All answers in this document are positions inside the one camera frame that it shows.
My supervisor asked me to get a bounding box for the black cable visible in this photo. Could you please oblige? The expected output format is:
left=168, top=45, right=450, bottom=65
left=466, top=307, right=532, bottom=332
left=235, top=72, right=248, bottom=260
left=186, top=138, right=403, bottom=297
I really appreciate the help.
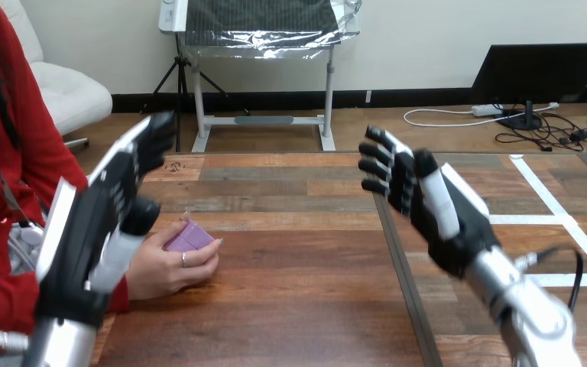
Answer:
left=535, top=245, right=585, bottom=314

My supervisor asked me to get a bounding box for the black tripod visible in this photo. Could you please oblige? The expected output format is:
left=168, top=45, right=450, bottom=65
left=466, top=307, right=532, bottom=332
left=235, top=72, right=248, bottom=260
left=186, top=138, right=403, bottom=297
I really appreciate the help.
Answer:
left=140, top=33, right=250, bottom=153

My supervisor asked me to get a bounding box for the purple block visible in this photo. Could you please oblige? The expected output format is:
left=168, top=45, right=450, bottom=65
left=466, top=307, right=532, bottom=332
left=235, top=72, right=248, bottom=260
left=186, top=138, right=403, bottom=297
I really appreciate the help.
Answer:
left=164, top=220, right=216, bottom=253

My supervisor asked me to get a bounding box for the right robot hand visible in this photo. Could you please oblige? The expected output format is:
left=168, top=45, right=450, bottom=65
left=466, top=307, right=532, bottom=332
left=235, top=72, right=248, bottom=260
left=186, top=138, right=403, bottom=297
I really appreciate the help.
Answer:
left=358, top=125, right=501, bottom=278

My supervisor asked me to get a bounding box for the white cushioned chair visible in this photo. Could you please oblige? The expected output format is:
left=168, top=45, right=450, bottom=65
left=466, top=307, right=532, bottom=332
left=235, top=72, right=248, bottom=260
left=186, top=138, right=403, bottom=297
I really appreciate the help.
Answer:
left=0, top=0, right=114, bottom=151

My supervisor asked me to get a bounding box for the foil sheet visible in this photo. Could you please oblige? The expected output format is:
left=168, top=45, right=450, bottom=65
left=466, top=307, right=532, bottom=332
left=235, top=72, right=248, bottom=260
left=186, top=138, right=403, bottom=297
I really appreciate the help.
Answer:
left=180, top=0, right=362, bottom=60

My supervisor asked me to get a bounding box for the dark screen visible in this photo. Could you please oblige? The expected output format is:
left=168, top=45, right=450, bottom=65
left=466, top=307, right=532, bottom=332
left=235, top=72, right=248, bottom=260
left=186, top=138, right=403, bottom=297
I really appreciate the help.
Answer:
left=470, top=42, right=587, bottom=132

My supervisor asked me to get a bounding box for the white desk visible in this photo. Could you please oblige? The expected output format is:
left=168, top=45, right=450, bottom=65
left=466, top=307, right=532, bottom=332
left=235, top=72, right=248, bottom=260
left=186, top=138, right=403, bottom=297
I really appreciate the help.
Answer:
left=157, top=0, right=362, bottom=153

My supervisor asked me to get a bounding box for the person's hand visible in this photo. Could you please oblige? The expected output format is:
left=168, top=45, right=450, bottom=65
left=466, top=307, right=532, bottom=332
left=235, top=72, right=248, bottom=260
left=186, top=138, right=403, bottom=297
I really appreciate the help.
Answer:
left=124, top=211, right=225, bottom=301

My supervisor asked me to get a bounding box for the white power strip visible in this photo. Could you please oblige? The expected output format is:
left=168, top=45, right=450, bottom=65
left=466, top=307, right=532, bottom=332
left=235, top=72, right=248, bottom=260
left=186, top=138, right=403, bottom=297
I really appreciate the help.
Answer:
left=470, top=104, right=504, bottom=118

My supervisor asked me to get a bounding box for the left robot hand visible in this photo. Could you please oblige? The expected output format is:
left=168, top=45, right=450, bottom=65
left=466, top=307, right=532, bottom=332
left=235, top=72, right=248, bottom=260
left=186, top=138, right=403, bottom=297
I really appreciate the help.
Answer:
left=34, top=110, right=177, bottom=329

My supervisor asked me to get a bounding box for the tangle of cables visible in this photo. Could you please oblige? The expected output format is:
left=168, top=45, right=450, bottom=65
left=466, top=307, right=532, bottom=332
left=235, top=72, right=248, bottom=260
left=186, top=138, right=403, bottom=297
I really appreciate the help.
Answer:
left=403, top=102, right=587, bottom=153

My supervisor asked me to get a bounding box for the person's body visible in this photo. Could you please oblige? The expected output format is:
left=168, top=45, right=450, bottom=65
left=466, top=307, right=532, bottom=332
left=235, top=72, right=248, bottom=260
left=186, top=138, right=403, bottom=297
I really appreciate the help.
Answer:
left=0, top=0, right=90, bottom=277

